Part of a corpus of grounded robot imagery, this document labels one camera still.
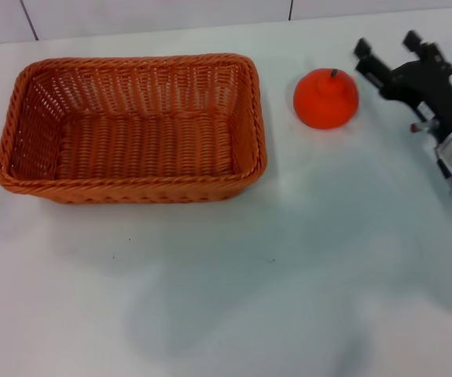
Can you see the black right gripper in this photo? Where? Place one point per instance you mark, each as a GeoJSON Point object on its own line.
{"type": "Point", "coordinates": [426, 86]}

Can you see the orange toy fruit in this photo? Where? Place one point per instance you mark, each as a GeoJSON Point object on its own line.
{"type": "Point", "coordinates": [320, 106]}

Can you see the orange woven plastic basket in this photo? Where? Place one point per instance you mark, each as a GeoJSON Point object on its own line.
{"type": "Point", "coordinates": [139, 149]}

